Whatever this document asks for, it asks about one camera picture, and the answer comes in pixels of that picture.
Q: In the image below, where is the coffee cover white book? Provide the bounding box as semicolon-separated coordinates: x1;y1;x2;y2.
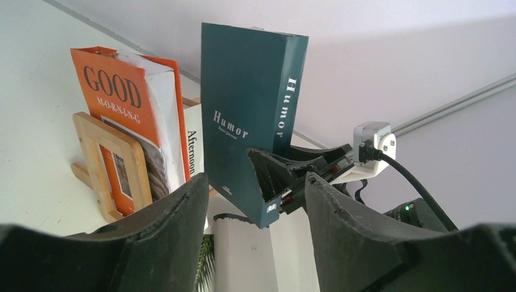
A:
184;104;204;177

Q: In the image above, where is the wooden book rack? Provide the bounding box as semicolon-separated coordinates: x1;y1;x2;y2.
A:
71;112;152;223

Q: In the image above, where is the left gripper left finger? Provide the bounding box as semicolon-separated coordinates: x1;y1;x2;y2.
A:
1;173;209;291

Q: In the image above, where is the orange cover book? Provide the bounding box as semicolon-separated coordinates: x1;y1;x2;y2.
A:
71;46;190;201

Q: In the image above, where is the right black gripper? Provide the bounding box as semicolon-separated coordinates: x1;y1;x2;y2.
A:
246;144;354;214

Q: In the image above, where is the grey white notebook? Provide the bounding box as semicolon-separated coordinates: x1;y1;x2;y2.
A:
212;210;319;291

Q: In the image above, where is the teal Humor book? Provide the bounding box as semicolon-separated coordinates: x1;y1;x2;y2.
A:
201;23;309;228

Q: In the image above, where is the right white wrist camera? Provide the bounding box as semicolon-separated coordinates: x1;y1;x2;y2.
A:
329;122;396;184

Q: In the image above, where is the palm leaf white book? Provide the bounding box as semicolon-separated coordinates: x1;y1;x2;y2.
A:
194;234;215;292

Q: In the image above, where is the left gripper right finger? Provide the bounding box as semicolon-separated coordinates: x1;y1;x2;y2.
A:
305;178;515;291

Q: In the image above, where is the right black camera cable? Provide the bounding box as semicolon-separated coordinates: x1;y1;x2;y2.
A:
354;139;459;233

